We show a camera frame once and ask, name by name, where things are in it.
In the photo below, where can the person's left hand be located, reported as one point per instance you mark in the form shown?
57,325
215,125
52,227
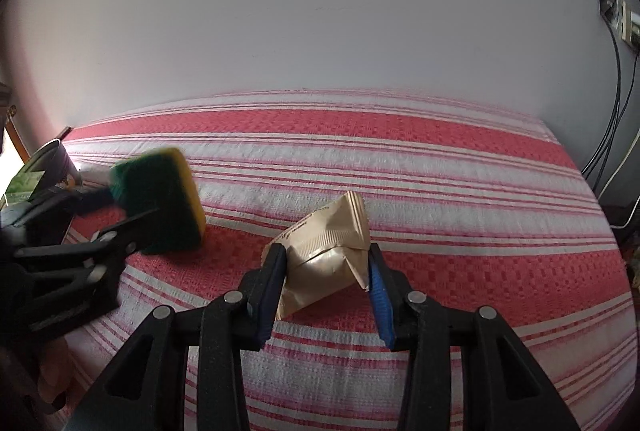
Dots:
54,376

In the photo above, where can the red white striped tablecloth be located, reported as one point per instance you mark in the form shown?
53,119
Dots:
400,161

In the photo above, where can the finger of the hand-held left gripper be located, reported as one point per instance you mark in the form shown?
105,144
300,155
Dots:
120,233
97,200

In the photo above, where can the tan brown packet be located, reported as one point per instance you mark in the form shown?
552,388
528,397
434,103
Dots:
325,256

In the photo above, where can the yellow green sponge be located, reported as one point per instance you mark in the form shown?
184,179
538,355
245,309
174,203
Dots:
160,191

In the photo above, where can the wall socket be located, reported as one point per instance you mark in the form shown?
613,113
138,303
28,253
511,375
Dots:
607,1

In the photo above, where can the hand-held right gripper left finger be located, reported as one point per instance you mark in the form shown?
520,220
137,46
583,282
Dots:
267,301

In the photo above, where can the round metal tin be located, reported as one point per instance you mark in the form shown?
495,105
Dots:
60,161

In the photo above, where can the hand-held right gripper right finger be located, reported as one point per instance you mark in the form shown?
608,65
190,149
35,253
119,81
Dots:
382,306

